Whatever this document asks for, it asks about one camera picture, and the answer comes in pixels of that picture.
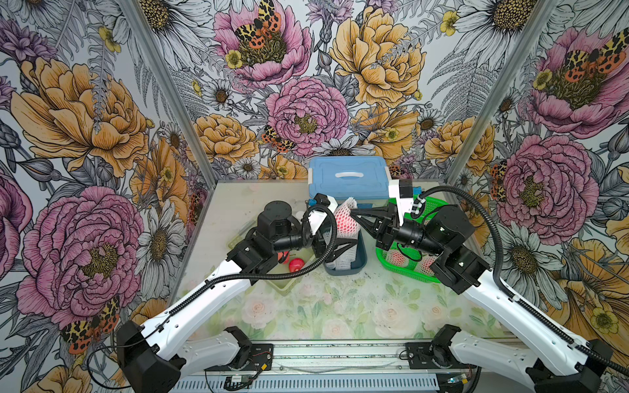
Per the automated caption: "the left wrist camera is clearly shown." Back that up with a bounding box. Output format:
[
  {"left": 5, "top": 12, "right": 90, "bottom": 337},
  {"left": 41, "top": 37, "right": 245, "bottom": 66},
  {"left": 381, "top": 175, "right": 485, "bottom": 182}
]
[{"left": 304, "top": 193, "right": 339, "bottom": 235}]

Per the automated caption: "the aluminium front rail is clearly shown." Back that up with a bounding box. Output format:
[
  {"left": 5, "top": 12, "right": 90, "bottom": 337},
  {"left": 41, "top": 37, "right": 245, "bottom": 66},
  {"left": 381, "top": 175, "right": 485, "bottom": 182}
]
[{"left": 168, "top": 339, "right": 532, "bottom": 392}]

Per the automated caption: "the dark teal plastic tray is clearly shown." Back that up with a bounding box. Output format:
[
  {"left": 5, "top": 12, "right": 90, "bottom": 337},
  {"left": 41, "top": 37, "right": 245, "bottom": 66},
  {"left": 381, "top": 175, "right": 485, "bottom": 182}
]
[{"left": 324, "top": 232, "right": 368, "bottom": 276}]

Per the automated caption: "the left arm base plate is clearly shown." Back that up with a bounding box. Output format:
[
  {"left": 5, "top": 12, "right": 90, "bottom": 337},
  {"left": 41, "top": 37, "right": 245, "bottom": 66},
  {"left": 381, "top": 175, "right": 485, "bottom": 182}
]
[{"left": 206, "top": 342, "right": 275, "bottom": 372}]

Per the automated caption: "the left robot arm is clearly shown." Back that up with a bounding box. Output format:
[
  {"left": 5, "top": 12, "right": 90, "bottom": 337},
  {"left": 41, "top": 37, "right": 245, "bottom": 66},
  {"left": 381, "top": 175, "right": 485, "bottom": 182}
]
[{"left": 116, "top": 193, "right": 338, "bottom": 392}]

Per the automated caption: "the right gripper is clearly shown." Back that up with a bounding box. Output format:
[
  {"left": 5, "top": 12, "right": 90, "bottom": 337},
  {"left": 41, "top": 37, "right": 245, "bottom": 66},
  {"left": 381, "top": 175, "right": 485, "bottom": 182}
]
[{"left": 350, "top": 204, "right": 447, "bottom": 256}]

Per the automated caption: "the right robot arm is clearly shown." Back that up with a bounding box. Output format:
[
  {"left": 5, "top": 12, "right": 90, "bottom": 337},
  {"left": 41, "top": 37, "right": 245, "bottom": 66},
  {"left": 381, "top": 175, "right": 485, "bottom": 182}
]
[{"left": 351, "top": 205, "right": 613, "bottom": 392}]

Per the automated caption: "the right black cable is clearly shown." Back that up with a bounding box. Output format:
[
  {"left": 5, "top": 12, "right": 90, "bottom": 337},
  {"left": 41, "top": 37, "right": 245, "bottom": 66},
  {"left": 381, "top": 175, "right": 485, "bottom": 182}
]
[{"left": 414, "top": 185, "right": 629, "bottom": 379}]

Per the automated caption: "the blue lidded storage box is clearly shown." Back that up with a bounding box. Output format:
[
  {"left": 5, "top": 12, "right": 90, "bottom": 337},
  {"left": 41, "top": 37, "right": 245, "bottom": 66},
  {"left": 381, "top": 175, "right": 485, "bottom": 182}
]
[{"left": 308, "top": 156, "right": 391, "bottom": 201}]

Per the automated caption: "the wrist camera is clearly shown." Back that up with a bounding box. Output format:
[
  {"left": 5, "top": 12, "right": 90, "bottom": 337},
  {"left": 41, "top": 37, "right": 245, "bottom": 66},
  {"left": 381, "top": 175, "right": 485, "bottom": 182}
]
[
  {"left": 304, "top": 193, "right": 339, "bottom": 235},
  {"left": 388, "top": 179, "right": 423, "bottom": 224}
]

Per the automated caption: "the pale green perforated basket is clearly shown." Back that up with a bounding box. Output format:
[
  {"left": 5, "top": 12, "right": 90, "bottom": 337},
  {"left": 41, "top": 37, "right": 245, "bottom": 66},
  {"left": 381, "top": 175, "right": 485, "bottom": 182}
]
[{"left": 227, "top": 231, "right": 316, "bottom": 296}]

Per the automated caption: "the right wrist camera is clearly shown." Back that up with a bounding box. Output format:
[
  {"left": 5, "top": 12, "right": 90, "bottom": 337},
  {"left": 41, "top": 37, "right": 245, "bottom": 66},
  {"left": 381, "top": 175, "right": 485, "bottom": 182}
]
[{"left": 388, "top": 179, "right": 423, "bottom": 224}]

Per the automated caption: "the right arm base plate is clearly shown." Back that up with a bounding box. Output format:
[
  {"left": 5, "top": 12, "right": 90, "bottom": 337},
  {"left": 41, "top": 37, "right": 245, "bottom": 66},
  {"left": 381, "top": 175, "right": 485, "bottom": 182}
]
[{"left": 401, "top": 342, "right": 476, "bottom": 371}]

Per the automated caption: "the bright green perforated basket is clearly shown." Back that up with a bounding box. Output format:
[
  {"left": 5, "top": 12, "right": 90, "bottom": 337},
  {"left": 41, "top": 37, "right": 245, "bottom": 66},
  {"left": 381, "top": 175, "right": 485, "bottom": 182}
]
[{"left": 375, "top": 196, "right": 447, "bottom": 283}]

